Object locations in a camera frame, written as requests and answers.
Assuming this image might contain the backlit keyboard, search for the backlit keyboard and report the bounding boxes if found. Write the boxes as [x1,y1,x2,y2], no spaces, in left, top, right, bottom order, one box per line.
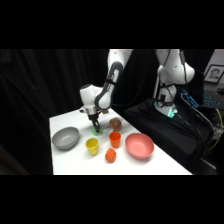
[201,93,222,109]

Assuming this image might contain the yellow cup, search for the yellow cup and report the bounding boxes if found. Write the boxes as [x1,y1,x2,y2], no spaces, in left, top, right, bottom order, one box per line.
[85,137,101,157]

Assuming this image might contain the orange cup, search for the orange cup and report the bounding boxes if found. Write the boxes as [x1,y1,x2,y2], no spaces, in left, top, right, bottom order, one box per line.
[108,131,122,149]

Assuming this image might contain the framed picture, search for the framed picture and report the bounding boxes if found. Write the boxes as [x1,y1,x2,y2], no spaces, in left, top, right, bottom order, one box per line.
[203,64,224,84]

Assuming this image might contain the pink bowl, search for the pink bowl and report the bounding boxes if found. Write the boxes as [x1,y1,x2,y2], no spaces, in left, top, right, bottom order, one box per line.
[124,132,156,161]

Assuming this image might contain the brown onion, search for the brown onion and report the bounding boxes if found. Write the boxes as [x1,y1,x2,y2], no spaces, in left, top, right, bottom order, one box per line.
[108,117,123,132]

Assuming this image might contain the black cloth covered stand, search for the black cloth covered stand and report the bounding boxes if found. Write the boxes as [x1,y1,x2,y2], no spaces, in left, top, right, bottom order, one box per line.
[123,99,214,174]

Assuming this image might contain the yellow cable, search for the yellow cable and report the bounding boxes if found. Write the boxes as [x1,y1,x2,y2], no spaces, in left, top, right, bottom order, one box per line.
[207,108,224,152]

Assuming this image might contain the orange bumpy ball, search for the orange bumpy ball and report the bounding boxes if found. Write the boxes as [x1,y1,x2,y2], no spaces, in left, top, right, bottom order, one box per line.
[104,148,118,164]

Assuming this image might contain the gray bowl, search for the gray bowl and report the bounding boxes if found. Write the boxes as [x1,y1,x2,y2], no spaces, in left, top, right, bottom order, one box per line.
[51,126,81,151]

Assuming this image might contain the black curtain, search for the black curtain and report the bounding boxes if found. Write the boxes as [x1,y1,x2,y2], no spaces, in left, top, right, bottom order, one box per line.
[0,49,158,176]

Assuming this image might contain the blue lit device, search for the blue lit device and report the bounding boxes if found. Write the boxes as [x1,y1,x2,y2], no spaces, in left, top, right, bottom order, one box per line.
[180,88,201,110]

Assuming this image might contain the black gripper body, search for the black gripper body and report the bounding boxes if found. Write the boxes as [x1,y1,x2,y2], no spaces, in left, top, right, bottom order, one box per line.
[87,113,101,124]

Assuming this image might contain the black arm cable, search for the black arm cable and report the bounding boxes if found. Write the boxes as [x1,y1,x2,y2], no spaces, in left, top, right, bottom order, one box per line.
[112,49,162,108]

